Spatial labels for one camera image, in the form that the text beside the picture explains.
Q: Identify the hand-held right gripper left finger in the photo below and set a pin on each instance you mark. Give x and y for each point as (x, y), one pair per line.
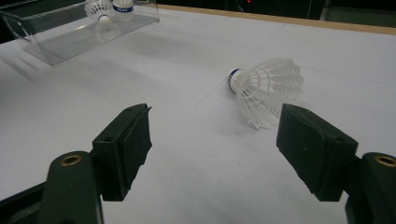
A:
(121, 152)

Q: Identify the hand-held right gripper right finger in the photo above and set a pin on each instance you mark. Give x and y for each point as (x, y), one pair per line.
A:
(314, 152)

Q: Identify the white plastic shuttlecock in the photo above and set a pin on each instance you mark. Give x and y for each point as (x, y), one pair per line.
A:
(99, 9)
(264, 84)
(123, 9)

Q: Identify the clear plastic tray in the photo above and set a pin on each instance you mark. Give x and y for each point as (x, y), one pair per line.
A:
(62, 40)

